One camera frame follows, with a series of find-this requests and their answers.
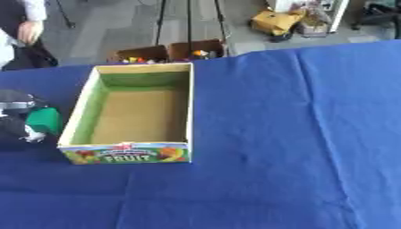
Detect orange toy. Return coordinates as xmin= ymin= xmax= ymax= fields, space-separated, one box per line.
xmin=189 ymin=49 xmax=210 ymax=59

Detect green block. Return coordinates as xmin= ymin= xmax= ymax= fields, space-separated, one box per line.
xmin=23 ymin=106 xmax=64 ymax=136

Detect open cardboard box green inside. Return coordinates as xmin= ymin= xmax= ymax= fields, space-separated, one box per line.
xmin=56 ymin=62 xmax=196 ymax=165

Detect black tripod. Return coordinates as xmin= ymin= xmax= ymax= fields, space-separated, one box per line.
xmin=153 ymin=0 xmax=232 ymax=57
xmin=53 ymin=0 xmax=77 ymax=30

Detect person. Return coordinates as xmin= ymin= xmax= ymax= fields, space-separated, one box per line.
xmin=0 ymin=0 xmax=60 ymax=72

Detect brown cardboard box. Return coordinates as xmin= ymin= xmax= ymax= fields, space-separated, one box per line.
xmin=107 ymin=45 xmax=171 ymax=64
xmin=166 ymin=38 xmax=229 ymax=63

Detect small cardboard box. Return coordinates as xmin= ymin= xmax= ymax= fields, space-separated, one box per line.
xmin=295 ymin=13 xmax=332 ymax=38

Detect black chair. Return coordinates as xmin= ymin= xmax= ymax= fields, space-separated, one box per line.
xmin=349 ymin=0 xmax=401 ymax=31

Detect person's hand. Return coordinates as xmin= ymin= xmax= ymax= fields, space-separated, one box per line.
xmin=15 ymin=20 xmax=47 ymax=47

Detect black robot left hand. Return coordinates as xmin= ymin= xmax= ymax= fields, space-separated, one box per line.
xmin=0 ymin=89 xmax=50 ymax=145

